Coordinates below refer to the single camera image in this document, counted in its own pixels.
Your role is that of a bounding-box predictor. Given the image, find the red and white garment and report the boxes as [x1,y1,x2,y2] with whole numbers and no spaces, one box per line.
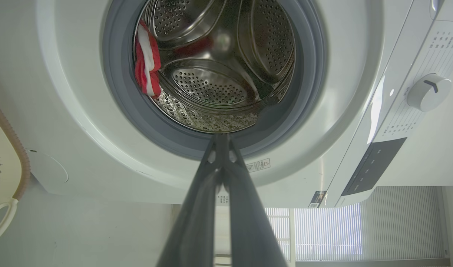
[135,20,162,98]

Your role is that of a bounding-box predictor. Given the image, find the stainless steel washing machine drum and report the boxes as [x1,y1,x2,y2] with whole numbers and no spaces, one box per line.
[133,0,297,133]

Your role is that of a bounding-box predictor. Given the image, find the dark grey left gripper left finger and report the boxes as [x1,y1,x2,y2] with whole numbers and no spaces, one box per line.
[156,134,224,267]

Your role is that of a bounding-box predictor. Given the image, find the white window blinds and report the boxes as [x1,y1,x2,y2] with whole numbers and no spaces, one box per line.
[265,185,450,261]

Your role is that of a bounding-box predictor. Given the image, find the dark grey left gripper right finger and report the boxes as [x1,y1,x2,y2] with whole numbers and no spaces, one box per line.
[222,134,288,267]

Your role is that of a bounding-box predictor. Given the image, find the grey rubber door gasket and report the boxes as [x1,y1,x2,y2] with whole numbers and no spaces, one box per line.
[100,0,328,161]

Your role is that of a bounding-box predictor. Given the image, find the dark sticker with QR code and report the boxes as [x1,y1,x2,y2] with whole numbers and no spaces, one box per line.
[308,190,327,208]

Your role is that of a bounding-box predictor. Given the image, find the dark grey control panel display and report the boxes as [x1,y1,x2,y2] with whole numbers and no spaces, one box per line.
[341,137,407,196]

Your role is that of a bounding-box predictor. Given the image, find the cream perforated laundry basket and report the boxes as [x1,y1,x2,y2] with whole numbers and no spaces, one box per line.
[0,96,31,247]

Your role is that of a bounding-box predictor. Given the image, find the warning sticker with triangle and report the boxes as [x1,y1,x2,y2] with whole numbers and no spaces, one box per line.
[246,158,271,173]

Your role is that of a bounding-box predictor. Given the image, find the round white filter cover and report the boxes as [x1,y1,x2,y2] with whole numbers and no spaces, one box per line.
[26,150,69,184]

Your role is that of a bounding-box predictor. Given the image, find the white washing machine dial knob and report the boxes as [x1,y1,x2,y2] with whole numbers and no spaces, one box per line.
[407,73,452,112]

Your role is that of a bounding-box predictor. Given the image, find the white front-load washing machine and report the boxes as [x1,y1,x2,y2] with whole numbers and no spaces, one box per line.
[0,0,453,209]

